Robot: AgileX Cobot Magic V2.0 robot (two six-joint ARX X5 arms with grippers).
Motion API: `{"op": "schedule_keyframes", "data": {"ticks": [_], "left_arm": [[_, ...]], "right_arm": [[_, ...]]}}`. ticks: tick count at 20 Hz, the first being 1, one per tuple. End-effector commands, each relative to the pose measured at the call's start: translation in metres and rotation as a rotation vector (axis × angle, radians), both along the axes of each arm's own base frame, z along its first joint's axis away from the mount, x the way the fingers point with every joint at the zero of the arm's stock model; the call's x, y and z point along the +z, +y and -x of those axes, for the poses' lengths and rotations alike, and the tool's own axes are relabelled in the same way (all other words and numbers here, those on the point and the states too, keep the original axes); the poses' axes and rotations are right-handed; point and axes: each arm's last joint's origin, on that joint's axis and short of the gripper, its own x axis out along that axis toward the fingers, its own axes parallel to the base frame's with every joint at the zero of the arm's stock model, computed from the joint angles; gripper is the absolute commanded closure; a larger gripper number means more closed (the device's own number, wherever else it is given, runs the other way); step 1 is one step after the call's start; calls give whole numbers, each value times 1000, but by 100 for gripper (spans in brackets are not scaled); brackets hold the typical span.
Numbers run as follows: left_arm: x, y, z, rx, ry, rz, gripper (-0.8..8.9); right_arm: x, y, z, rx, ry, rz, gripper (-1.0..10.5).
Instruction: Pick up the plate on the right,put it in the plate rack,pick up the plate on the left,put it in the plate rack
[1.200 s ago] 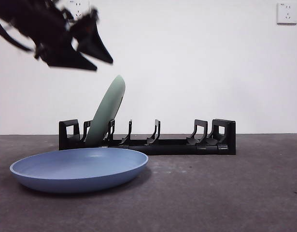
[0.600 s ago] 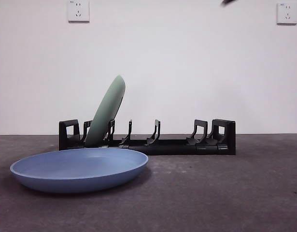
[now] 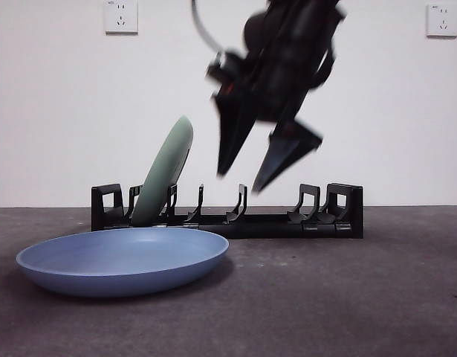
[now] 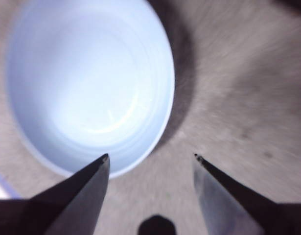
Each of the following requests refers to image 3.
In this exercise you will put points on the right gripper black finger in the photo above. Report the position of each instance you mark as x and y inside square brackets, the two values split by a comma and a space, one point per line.
[284, 152]
[233, 130]

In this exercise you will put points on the green round plate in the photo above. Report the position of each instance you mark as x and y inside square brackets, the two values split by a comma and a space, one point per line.
[165, 167]

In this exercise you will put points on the blue round plate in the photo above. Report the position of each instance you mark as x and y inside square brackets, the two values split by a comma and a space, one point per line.
[120, 260]

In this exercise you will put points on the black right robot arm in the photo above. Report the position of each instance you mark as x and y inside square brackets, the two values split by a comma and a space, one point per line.
[287, 56]

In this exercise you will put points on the black plate rack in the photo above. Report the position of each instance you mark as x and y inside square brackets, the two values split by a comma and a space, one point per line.
[269, 227]

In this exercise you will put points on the white wall socket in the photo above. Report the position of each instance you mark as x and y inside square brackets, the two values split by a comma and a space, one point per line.
[442, 21]
[121, 16]

